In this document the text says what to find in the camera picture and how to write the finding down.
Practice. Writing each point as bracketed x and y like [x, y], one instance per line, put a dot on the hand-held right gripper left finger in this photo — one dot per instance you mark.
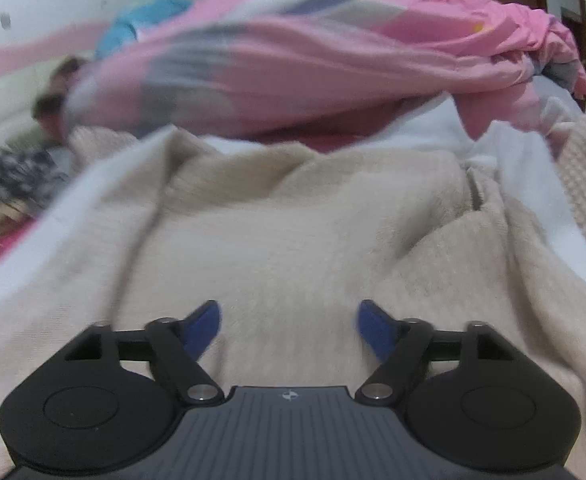
[203, 330]

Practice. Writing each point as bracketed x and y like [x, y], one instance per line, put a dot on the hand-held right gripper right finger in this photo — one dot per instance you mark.
[375, 330]

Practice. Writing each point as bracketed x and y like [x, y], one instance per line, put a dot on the beige white checked knit sweater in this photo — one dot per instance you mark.
[293, 240]

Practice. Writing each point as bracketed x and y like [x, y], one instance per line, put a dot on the pink floral quilt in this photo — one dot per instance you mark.
[313, 65]

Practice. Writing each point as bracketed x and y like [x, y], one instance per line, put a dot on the teal blue quilt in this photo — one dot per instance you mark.
[138, 20]

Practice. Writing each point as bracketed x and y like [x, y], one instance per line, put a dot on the pink cream bed headboard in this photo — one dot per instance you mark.
[18, 55]

